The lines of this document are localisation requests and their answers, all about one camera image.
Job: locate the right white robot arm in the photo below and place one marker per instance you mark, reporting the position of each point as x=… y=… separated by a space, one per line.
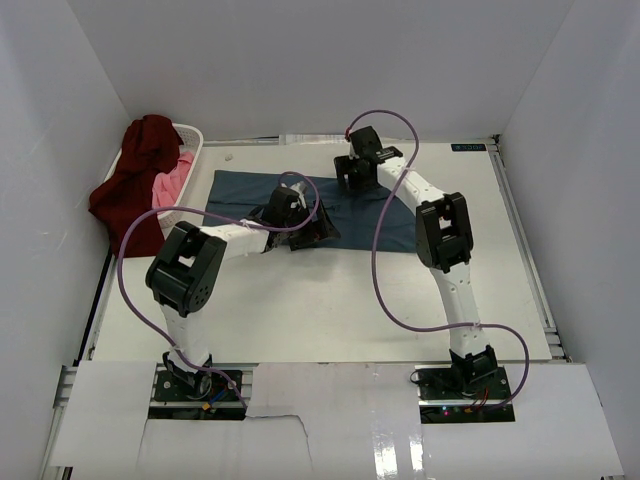
x=443 y=244

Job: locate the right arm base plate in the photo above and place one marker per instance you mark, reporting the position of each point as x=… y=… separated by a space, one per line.
x=443 y=401

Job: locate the dark red t shirt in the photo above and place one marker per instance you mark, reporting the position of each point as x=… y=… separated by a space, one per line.
x=150 y=146

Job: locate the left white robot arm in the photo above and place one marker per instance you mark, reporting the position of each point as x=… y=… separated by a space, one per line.
x=183 y=274

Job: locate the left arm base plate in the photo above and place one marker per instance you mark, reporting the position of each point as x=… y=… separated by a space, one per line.
x=216 y=401

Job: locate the paper sheet at back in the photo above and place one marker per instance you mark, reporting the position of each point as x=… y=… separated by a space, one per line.
x=311 y=139

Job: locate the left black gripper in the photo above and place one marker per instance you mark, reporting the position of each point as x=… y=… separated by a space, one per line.
x=318 y=230

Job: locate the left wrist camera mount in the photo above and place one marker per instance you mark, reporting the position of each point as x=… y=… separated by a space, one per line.
x=300 y=189

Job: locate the pink t shirt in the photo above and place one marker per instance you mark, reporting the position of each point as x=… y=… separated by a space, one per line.
x=167 y=187

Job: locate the dark label sticker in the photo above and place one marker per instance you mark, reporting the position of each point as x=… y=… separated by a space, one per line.
x=468 y=147

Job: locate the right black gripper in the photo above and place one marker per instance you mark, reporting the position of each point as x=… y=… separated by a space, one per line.
x=344 y=166

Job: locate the white plastic laundry basket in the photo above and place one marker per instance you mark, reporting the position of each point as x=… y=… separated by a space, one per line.
x=192 y=141

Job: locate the teal blue t shirt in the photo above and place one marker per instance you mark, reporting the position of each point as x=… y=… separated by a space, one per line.
x=235 y=194

